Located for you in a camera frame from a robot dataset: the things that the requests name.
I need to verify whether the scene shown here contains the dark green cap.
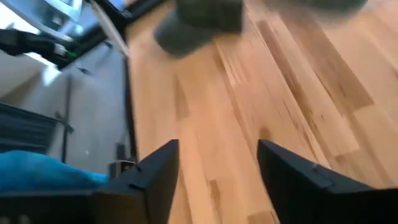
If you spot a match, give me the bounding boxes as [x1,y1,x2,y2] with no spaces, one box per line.
[153,0,245,57]

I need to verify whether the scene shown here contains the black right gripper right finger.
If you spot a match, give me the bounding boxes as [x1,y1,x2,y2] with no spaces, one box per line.
[257,139,398,224]

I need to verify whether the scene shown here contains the black device with green light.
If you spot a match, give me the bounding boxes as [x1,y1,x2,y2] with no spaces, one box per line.
[0,28,78,68]

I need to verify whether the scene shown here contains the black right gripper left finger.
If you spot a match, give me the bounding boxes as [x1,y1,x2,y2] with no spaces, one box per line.
[93,139,180,224]

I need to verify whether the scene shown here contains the blue cloth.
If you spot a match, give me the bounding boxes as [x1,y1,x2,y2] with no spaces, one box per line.
[0,150,110,193]

